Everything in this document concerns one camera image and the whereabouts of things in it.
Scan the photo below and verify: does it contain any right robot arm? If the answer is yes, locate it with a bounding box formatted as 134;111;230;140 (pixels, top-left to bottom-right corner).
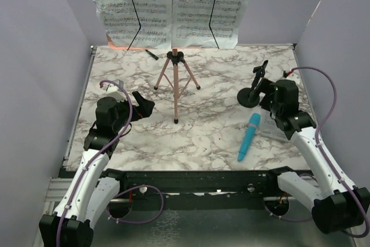
248;78;369;234

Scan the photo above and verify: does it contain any aluminium frame rail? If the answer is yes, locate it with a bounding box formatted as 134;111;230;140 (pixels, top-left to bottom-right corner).
45;178;73;202

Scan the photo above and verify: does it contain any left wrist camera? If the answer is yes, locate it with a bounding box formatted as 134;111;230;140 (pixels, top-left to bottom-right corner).
100;82;126;102

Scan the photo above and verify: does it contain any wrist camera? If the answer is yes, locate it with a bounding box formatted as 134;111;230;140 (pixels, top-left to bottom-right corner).
283;70;294;78
100;82;126;102

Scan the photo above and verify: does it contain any sheet music page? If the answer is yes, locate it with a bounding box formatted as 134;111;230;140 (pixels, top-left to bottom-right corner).
93;0;172;50
172;0;249;49

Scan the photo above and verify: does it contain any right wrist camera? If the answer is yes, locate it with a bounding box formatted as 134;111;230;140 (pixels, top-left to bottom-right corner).
283;70;294;78

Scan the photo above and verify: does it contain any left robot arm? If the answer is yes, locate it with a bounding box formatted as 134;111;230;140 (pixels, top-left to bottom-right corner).
39;91;155;246

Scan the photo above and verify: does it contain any clear plastic parts box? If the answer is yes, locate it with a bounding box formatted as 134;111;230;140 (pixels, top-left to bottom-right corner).
259;110;288;142

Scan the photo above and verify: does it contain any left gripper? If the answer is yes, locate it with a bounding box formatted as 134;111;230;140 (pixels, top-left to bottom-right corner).
113;91;154;132

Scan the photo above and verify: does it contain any teal toy microphone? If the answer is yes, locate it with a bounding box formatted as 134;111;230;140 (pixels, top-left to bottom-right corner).
237;113;261;162

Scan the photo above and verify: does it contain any pink music stand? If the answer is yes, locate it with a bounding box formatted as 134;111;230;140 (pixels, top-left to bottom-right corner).
105;0;241;125

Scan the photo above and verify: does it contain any black microphone stand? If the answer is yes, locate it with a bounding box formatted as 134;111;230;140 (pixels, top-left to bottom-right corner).
237;60;268;108

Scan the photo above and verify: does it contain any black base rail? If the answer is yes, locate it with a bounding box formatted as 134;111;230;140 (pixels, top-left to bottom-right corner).
101;166;292;212

